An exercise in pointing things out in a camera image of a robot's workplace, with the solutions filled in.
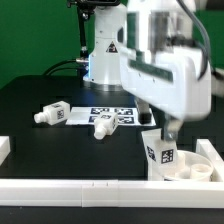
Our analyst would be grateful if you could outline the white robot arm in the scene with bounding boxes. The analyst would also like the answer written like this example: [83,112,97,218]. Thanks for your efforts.
[84,0,211,140]

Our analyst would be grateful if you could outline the white block left edge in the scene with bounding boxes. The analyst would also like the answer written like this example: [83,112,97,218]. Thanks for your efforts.
[0,136,10,165]

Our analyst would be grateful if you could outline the black cable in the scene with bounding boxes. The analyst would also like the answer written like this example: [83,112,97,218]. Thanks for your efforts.
[41,59,88,78]

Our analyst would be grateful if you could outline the white paper marker sheet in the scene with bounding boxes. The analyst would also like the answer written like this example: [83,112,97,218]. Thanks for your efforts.
[65,106,157,127]

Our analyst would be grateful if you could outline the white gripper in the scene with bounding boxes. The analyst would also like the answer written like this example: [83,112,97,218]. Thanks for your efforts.
[120,46,211,141]

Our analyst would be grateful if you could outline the white round stool seat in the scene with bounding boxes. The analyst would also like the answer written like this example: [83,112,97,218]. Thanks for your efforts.
[147,149,214,183]

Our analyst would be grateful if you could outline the white obstacle fence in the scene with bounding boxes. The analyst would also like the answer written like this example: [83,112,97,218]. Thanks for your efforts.
[0,139,224,208]

